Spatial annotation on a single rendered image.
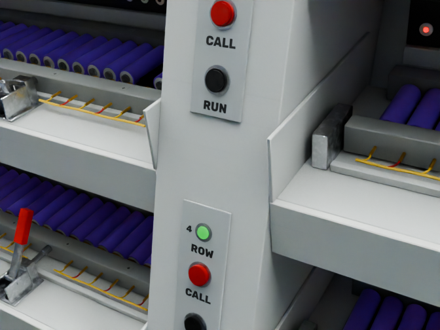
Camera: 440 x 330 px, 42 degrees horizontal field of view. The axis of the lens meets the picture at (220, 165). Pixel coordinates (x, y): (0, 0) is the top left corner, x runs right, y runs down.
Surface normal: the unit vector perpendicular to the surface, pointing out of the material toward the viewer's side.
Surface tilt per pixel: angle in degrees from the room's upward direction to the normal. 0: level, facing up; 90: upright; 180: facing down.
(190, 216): 90
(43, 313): 19
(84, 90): 109
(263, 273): 90
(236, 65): 90
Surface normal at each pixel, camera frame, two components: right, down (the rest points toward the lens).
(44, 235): -0.08, -0.83
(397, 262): -0.51, 0.51
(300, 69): 0.86, 0.22
